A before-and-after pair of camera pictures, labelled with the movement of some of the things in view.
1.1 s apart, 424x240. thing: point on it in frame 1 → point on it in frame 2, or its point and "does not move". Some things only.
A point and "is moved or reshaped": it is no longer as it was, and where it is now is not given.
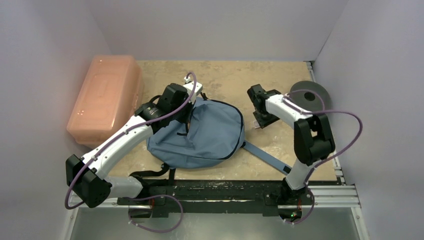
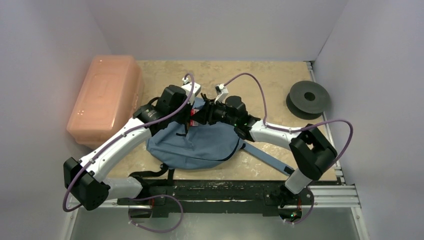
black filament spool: (308, 99) does not move
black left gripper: (184, 119) does not move
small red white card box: (256, 125) is moved or reshaped
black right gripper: (265, 117) → (209, 110)
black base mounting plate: (217, 197) does not move
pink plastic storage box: (111, 92) does not move
